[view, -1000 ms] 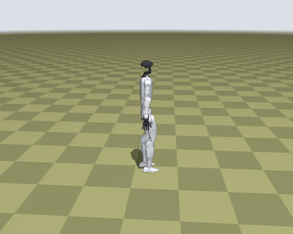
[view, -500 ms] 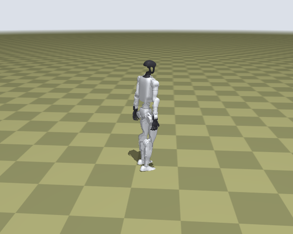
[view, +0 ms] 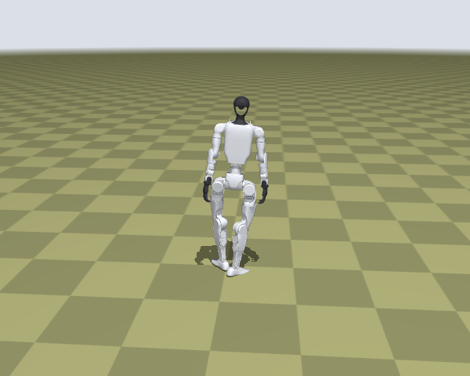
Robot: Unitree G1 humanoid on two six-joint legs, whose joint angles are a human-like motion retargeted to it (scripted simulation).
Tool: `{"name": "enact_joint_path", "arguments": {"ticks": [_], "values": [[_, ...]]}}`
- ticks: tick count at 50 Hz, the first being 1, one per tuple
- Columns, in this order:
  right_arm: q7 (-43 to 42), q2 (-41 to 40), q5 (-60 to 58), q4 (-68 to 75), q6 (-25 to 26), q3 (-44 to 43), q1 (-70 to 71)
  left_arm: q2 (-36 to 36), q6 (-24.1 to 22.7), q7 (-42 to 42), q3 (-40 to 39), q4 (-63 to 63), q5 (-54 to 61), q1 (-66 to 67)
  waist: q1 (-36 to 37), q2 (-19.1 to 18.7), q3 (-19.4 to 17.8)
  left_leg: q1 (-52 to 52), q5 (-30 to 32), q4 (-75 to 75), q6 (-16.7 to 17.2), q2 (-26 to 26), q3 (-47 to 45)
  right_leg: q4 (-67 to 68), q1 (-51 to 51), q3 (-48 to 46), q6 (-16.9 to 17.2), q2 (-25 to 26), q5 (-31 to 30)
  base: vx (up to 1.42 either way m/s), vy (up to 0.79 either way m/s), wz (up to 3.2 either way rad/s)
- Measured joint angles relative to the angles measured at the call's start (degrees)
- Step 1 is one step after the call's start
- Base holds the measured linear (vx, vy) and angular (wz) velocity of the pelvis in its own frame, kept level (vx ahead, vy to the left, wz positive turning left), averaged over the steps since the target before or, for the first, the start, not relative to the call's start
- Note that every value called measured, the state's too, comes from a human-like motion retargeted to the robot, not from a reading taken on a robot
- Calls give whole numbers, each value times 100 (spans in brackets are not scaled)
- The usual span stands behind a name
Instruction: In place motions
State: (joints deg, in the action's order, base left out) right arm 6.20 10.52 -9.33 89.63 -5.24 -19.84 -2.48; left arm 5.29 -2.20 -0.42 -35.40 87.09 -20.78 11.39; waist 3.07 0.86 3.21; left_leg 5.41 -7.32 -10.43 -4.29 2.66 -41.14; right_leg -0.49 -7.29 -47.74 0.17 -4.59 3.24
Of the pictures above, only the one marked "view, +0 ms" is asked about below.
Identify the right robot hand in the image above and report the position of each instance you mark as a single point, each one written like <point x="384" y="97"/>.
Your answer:
<point x="264" y="193"/>

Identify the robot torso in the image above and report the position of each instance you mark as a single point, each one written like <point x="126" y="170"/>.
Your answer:
<point x="237" y="149"/>

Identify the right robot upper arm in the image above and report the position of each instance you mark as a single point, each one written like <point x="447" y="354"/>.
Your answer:
<point x="260" y="143"/>

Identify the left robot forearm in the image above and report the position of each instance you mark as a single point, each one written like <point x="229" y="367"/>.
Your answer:
<point x="211" y="166"/>

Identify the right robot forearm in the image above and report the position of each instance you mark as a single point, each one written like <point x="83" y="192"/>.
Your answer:
<point x="263" y="172"/>

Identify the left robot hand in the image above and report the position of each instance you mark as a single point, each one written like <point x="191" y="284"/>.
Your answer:
<point x="205" y="190"/>

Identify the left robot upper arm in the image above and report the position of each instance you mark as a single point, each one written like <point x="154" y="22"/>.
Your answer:
<point x="216" y="140"/>

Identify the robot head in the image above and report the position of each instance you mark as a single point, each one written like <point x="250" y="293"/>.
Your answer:
<point x="240" y="102"/>

